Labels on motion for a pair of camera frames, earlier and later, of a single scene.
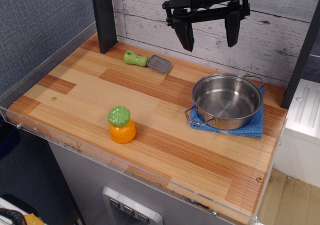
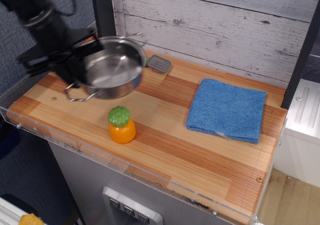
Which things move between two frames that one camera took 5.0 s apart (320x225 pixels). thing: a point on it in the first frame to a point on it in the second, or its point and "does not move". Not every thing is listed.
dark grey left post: (104, 16) does not move
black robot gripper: (203, 3) to (63, 50)
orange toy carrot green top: (122, 129) does not move
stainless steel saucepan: (232, 99) to (112, 68)
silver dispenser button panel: (125, 204) does not move
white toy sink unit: (297, 151) does not move
